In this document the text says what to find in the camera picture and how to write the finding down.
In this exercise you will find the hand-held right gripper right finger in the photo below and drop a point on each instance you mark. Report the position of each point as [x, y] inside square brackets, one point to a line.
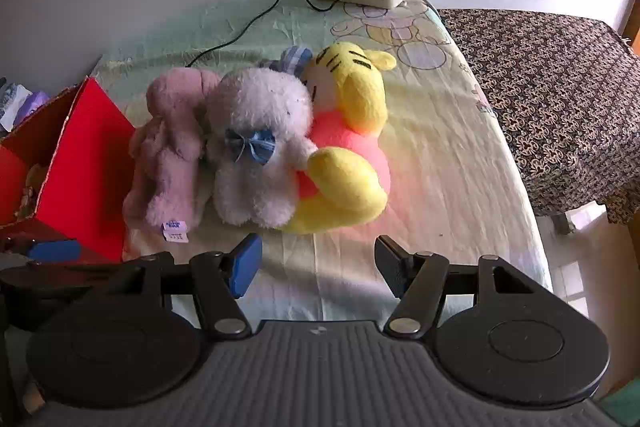
[392, 264]

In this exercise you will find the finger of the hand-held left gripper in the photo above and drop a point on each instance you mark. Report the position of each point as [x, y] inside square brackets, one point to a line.
[90, 272]
[55, 250]

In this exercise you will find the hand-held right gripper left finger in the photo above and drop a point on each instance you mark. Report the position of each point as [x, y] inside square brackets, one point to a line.
[246, 267]

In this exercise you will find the red cardboard box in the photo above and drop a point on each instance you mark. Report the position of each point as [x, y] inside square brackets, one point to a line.
[85, 167]

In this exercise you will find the pink plush toy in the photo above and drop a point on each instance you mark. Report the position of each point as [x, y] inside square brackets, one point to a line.
[165, 157]

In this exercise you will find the white plush rabbit blue bow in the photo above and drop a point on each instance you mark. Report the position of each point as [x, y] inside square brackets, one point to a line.
[255, 107]

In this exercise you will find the yellow tiger plush toy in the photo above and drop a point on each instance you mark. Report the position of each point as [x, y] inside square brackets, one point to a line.
[360, 102]

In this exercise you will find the cartoon printed bed sheet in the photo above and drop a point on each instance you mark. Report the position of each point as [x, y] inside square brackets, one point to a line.
[450, 157]

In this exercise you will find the purple tissue pack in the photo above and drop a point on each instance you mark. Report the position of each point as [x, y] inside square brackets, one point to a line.
[36, 103]

